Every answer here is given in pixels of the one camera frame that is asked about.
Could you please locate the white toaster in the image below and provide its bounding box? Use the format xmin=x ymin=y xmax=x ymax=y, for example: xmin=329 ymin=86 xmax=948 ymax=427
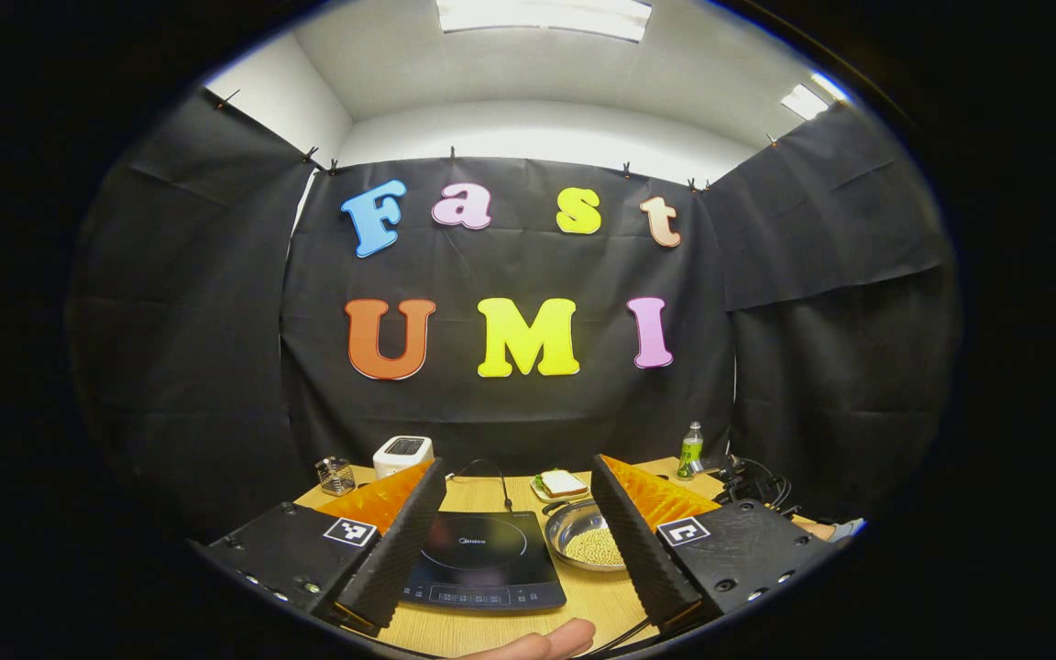
xmin=372 ymin=435 xmax=435 ymax=479

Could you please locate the steel pot with soybeans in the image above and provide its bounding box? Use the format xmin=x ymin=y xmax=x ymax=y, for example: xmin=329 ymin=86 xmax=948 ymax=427
xmin=543 ymin=499 xmax=630 ymax=574

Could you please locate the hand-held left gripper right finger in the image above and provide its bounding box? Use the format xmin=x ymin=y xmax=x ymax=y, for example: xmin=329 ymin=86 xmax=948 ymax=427
xmin=590 ymin=453 xmax=841 ymax=634

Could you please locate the small ceiling light panel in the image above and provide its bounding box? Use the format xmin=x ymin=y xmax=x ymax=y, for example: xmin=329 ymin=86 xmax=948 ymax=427
xmin=780 ymin=73 xmax=850 ymax=121

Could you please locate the small plate under sandwich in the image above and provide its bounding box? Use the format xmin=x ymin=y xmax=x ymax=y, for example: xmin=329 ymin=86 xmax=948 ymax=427
xmin=531 ymin=469 xmax=591 ymax=503

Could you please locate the white bread sandwich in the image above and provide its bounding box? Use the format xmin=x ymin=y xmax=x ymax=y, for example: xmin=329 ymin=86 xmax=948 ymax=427
xmin=539 ymin=470 xmax=589 ymax=498

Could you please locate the wire mesh utensil holder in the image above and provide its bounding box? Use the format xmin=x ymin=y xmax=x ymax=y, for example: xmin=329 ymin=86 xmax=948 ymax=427
xmin=314 ymin=456 xmax=357 ymax=497

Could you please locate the green label plastic bottle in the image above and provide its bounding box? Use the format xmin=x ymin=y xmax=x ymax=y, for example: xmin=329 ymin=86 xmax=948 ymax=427
xmin=676 ymin=422 xmax=705 ymax=481

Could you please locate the black cable bundle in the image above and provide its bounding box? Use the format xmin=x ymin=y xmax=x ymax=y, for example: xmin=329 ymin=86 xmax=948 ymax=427
xmin=711 ymin=456 xmax=795 ymax=514

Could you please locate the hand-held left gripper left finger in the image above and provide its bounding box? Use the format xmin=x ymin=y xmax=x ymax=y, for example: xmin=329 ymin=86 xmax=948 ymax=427
xmin=203 ymin=456 xmax=448 ymax=634

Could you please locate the black induction cooktop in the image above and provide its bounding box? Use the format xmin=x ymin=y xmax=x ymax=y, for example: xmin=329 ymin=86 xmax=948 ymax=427
xmin=400 ymin=511 xmax=568 ymax=613

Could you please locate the black cooktop power cable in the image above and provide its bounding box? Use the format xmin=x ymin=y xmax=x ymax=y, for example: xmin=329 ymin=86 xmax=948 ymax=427
xmin=448 ymin=458 xmax=515 ymax=514

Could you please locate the large ceiling light panel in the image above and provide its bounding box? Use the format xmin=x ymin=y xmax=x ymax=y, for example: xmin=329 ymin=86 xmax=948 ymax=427
xmin=436 ymin=0 xmax=653 ymax=43

